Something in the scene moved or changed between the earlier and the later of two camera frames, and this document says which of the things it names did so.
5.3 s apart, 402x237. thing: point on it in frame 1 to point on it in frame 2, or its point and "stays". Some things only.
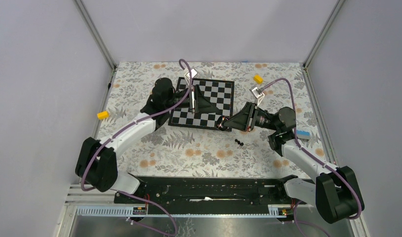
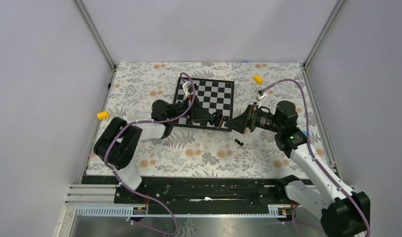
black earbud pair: [239, 142] stays
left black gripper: [198, 103] to [197, 113]
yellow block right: [258, 79] stays
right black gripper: [244, 120] stays
